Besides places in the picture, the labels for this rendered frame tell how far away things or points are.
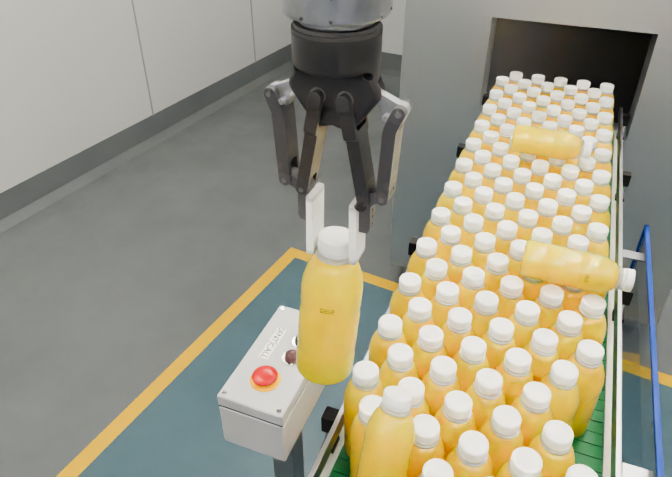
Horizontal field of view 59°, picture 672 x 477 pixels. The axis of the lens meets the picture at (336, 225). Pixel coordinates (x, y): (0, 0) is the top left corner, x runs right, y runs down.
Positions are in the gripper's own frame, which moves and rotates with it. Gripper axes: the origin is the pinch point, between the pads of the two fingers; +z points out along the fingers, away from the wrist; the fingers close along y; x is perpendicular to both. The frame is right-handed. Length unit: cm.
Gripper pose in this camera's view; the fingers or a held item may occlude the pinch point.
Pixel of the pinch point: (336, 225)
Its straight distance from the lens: 60.0
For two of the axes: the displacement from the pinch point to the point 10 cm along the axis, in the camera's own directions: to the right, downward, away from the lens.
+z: 0.0, 8.3, 5.6
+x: 3.7, -5.2, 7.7
